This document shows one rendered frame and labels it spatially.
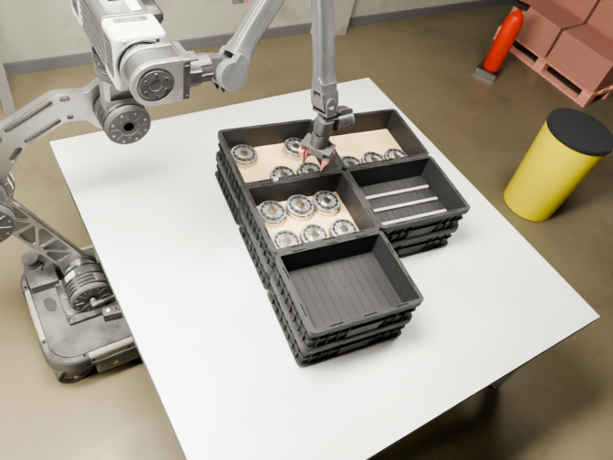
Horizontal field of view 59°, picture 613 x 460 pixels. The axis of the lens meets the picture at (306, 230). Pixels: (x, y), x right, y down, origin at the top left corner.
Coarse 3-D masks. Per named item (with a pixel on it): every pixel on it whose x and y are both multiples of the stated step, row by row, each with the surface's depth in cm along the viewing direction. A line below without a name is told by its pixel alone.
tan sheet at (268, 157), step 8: (280, 144) 218; (264, 152) 213; (272, 152) 214; (280, 152) 215; (264, 160) 211; (272, 160) 211; (280, 160) 212; (288, 160) 213; (312, 160) 216; (240, 168) 205; (248, 168) 206; (256, 168) 207; (264, 168) 208; (272, 168) 208; (296, 168) 211; (248, 176) 203; (256, 176) 204; (264, 176) 205
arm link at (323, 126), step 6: (318, 114) 165; (318, 120) 164; (324, 120) 164; (330, 120) 164; (336, 120) 167; (318, 126) 165; (324, 126) 164; (330, 126) 165; (336, 126) 168; (318, 132) 166; (324, 132) 166; (330, 132) 168
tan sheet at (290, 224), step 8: (336, 192) 207; (344, 208) 202; (288, 216) 194; (312, 216) 196; (320, 216) 197; (328, 216) 198; (336, 216) 198; (344, 216) 199; (288, 224) 192; (296, 224) 192; (304, 224) 193; (320, 224) 195; (328, 224) 195; (272, 232) 188; (296, 232) 190
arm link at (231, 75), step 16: (256, 0) 137; (272, 0) 136; (256, 16) 136; (272, 16) 138; (240, 32) 137; (256, 32) 138; (224, 48) 140; (240, 48) 137; (224, 64) 136; (240, 64) 137; (224, 80) 137; (240, 80) 139
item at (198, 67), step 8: (176, 48) 130; (184, 56) 128; (192, 56) 132; (200, 56) 134; (208, 56) 135; (184, 64) 128; (192, 64) 132; (200, 64) 133; (208, 64) 134; (184, 72) 130; (192, 72) 132; (200, 72) 133; (208, 72) 135; (184, 80) 132; (192, 80) 133; (200, 80) 135; (208, 80) 138; (184, 88) 133; (184, 96) 135
